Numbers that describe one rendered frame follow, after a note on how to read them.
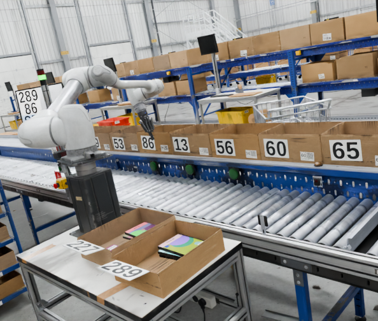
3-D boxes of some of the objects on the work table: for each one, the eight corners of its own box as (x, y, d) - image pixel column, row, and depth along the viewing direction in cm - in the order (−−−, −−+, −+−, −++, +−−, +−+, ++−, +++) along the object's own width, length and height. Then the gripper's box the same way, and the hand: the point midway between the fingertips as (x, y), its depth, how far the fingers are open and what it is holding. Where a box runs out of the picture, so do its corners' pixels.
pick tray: (81, 257, 186) (75, 237, 184) (142, 223, 212) (139, 206, 209) (116, 272, 166) (110, 251, 164) (179, 233, 192) (175, 214, 189)
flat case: (147, 242, 184) (146, 240, 183) (125, 234, 198) (124, 232, 197) (169, 231, 192) (168, 228, 192) (146, 223, 206) (146, 221, 206)
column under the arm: (96, 244, 197) (79, 181, 189) (69, 235, 215) (53, 178, 207) (135, 223, 215) (122, 165, 207) (107, 216, 233) (94, 162, 225)
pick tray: (114, 280, 160) (109, 258, 157) (177, 238, 187) (174, 219, 184) (163, 299, 141) (158, 274, 138) (226, 249, 168) (222, 228, 165)
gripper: (145, 111, 312) (158, 139, 312) (132, 114, 303) (144, 143, 303) (150, 107, 306) (163, 135, 306) (137, 111, 297) (150, 140, 297)
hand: (152, 135), depth 304 cm, fingers closed
